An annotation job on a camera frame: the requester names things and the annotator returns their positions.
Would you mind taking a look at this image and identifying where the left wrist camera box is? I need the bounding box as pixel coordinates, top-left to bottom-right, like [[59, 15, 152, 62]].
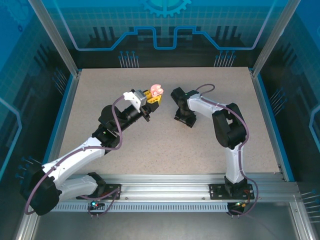
[[122, 88, 149, 113]]

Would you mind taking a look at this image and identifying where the small electronics connector board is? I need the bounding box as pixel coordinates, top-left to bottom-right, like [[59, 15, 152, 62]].
[[90, 197, 105, 210], [228, 199, 251, 210]]

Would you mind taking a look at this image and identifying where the grey metal shelf panel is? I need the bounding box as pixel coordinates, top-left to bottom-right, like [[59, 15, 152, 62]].
[[14, 199, 317, 240]]

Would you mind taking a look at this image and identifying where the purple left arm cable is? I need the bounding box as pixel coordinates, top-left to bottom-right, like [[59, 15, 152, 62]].
[[24, 96, 123, 219]]

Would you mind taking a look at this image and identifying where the slotted metal cable duct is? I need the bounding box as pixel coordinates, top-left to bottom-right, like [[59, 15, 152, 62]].
[[38, 203, 251, 213]]

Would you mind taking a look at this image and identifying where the aluminium frame post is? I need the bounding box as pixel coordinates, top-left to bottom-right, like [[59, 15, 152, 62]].
[[27, 0, 82, 77], [251, 0, 302, 78]]

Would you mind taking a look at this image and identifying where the pink round charging case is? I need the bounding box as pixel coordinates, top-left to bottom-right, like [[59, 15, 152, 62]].
[[149, 84, 165, 97]]

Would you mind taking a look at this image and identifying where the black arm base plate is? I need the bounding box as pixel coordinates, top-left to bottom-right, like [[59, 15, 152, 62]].
[[82, 184, 122, 200], [208, 183, 255, 200]]

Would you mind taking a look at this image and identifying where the aluminium mounting rail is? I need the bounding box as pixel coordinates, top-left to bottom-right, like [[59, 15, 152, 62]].
[[32, 173, 301, 201]]

